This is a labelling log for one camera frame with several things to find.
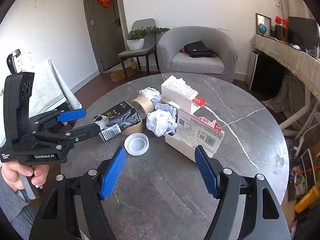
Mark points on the grey door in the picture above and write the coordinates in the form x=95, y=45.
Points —
x=107, y=28

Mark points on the black white carton package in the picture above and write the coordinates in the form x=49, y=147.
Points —
x=115, y=120

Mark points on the white patterned tablecloth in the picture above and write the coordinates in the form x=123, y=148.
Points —
x=49, y=89

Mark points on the beige lace table runner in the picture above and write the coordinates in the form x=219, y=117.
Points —
x=305, y=67

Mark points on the framed picture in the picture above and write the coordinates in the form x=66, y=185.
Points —
x=261, y=19

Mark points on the white torn cardboard box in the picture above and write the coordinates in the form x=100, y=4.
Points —
x=178, y=94

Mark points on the round marble coffee table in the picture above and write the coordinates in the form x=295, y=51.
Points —
x=161, y=194

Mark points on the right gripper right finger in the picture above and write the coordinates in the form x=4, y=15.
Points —
x=223, y=184

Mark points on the brown cardboard tape roll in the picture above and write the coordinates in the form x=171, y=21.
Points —
x=143, y=106

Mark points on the grey dining chair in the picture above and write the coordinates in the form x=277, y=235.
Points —
x=148, y=48

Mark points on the potted green plant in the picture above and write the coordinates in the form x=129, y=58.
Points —
x=136, y=38

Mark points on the black monitor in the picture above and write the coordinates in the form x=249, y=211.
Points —
x=303, y=32

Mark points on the person's left hand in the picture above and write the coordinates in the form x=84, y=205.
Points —
x=12, y=170

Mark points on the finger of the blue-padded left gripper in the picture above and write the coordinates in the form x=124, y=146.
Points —
x=46, y=139
x=47, y=120

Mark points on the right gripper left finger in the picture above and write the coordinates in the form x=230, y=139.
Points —
x=97, y=185

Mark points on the grey armchair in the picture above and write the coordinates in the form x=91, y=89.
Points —
x=172, y=57

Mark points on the black handbag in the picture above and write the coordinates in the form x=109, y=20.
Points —
x=199, y=50

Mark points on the torn red white box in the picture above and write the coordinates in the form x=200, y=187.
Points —
x=193, y=131

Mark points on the white paper ball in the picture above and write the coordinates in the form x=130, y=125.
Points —
x=162, y=120

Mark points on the white plastic jar lid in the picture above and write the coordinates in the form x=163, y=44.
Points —
x=136, y=144

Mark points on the cardboard box on floor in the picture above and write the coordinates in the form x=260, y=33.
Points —
x=120, y=75

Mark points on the brown wooden radio box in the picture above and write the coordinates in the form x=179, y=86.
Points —
x=281, y=33

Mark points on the small blue globe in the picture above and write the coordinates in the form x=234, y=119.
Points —
x=262, y=29

